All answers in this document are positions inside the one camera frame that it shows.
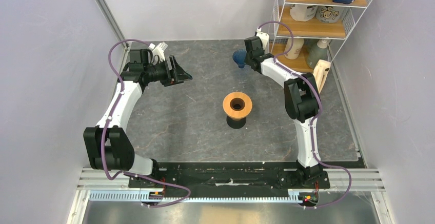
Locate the green spray bottle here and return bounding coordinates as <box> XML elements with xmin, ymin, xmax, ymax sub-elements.
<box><xmin>306</xmin><ymin>38</ymin><xmax>330</xmax><ymax>69</ymax></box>

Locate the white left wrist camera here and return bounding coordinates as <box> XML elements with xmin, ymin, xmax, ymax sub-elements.
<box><xmin>148</xmin><ymin>42</ymin><xmax>168</xmax><ymax>64</ymax></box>

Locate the blue coffee filter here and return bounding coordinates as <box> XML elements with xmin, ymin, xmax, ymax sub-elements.
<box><xmin>232</xmin><ymin>49</ymin><xmax>247</xmax><ymax>69</ymax></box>

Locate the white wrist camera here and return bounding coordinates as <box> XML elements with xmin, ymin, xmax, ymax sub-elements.
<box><xmin>255</xmin><ymin>27</ymin><xmax>269</xmax><ymax>50</ymax></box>
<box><xmin>148</xmin><ymin>42</ymin><xmax>168</xmax><ymax>64</ymax></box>

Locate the white jar with label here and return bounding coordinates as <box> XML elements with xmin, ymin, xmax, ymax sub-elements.
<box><xmin>290</xmin><ymin>4</ymin><xmax>318</xmax><ymax>22</ymax></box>

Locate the white bottle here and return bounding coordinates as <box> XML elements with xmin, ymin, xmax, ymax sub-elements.
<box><xmin>284</xmin><ymin>38</ymin><xmax>305</xmax><ymax>59</ymax></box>

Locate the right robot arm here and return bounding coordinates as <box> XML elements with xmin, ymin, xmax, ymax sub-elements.
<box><xmin>244</xmin><ymin>36</ymin><xmax>323</xmax><ymax>188</ymax></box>

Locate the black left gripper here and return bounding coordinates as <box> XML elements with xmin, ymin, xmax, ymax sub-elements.
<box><xmin>144</xmin><ymin>55</ymin><xmax>192</xmax><ymax>87</ymax></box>

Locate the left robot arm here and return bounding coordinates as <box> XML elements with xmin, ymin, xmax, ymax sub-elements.
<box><xmin>83</xmin><ymin>49</ymin><xmax>192</xmax><ymax>188</ymax></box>

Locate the white wire shelf rack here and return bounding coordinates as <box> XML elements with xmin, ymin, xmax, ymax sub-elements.
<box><xmin>264</xmin><ymin>0</ymin><xmax>373</xmax><ymax>61</ymax></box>

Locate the orange coffee dripper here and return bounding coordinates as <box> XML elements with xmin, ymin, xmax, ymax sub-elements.
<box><xmin>223</xmin><ymin>92</ymin><xmax>253</xmax><ymax>129</ymax></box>

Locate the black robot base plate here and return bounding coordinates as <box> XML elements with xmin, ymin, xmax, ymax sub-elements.
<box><xmin>125</xmin><ymin>161</ymin><xmax>332</xmax><ymax>198</ymax></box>

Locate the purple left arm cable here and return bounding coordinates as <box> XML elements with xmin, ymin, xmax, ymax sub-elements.
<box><xmin>101</xmin><ymin>39</ymin><xmax>191</xmax><ymax>209</ymax></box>

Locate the wooden holder block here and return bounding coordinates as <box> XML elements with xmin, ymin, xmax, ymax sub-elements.
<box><xmin>313</xmin><ymin>60</ymin><xmax>331</xmax><ymax>93</ymax></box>

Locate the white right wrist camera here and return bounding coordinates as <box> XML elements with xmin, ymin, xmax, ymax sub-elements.
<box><xmin>255</xmin><ymin>27</ymin><xmax>269</xmax><ymax>50</ymax></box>

